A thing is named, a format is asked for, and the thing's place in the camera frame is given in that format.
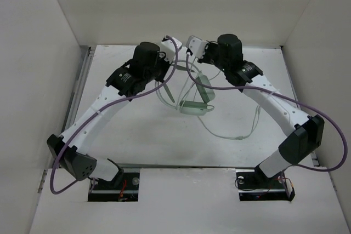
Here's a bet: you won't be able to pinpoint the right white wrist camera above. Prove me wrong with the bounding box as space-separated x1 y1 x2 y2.
185 35 209 59

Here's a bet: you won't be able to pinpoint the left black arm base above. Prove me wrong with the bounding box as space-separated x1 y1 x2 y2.
88 169 140 202

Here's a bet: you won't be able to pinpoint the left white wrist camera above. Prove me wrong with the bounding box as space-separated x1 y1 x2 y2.
159 37 183 64

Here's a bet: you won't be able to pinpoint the white headphone cable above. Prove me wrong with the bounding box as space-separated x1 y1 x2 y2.
175 62 263 140

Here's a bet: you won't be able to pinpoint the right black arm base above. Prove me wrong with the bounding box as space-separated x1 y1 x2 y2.
234 170 296 202

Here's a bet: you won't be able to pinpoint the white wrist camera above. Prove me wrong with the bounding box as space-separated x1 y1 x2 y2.
185 35 209 59
159 37 183 64

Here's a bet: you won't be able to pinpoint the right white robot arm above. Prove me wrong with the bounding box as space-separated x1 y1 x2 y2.
194 34 324 187

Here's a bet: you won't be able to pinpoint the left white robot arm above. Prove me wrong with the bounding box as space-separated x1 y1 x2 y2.
47 39 176 189

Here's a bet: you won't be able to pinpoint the mint green headphones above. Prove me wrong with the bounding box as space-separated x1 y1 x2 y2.
156 77 216 117

